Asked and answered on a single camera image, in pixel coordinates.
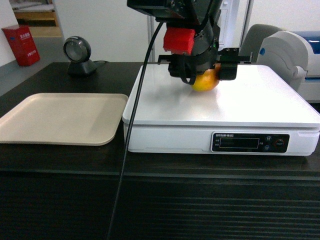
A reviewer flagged black gripper red block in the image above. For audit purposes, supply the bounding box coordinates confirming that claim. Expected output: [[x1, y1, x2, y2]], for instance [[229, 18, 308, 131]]
[[157, 26, 252, 86]]

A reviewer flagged dark red yellow mango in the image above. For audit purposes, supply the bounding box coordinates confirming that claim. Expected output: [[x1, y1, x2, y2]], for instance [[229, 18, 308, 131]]
[[191, 63, 221, 92]]

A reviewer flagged white checkout scale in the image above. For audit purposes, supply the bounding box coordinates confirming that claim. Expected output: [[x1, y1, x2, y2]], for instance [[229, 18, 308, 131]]
[[122, 64, 320, 156]]

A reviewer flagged dark checkout counter cabinet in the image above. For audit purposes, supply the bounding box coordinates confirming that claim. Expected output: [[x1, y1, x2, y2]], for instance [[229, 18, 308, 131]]
[[0, 61, 320, 240]]

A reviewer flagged grey office chair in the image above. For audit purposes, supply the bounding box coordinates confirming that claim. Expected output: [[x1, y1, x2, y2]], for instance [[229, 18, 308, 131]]
[[238, 24, 283, 63]]

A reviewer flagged white blue label printer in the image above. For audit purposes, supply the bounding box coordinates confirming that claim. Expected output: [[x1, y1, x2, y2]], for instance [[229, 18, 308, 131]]
[[257, 30, 320, 103]]

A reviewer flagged black orb barcode scanner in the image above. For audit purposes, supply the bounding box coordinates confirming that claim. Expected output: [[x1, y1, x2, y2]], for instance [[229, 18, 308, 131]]
[[63, 36, 97, 77]]

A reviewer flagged beige plastic tray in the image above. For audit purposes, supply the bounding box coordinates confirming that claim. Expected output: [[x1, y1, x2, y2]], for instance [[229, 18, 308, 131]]
[[0, 93, 128, 146]]

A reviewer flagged red fire equipment box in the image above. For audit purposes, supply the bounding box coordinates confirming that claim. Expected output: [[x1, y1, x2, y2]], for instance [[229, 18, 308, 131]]
[[2, 25, 41, 67]]

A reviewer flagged black cable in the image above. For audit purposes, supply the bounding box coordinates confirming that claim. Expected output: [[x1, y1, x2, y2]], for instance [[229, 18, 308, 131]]
[[106, 21, 167, 240]]

